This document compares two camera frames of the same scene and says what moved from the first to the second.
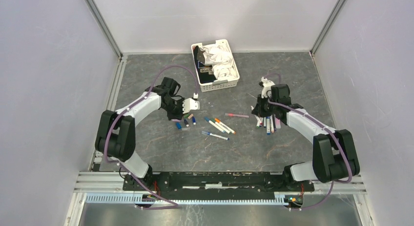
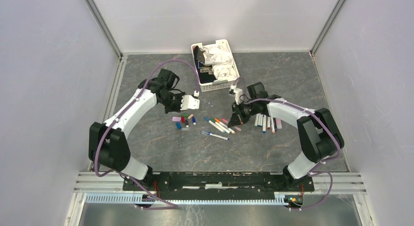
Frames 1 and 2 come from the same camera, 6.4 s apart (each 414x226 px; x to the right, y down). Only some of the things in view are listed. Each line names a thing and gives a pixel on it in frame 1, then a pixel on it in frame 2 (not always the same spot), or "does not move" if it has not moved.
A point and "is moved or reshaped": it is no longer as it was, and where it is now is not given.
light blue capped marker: x=207 y=119 does not move
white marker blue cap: x=268 y=125 is moved or reshaped
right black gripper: x=258 y=110 -> x=237 y=117
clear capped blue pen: x=205 y=133 does not move
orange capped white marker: x=225 y=126 does not move
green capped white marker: x=213 y=120 does not move
